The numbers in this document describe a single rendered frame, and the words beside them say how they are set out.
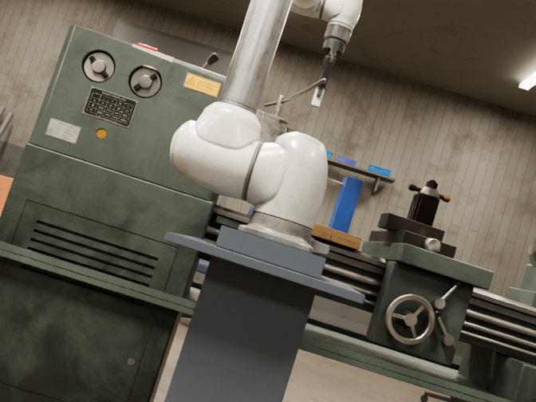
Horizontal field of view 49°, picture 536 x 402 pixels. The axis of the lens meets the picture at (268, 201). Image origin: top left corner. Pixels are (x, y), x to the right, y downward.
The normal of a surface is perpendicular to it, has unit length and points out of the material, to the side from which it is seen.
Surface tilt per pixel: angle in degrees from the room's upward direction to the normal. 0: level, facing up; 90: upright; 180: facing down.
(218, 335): 90
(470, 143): 90
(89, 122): 90
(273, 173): 89
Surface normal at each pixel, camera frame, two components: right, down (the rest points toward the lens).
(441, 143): -0.05, -0.10
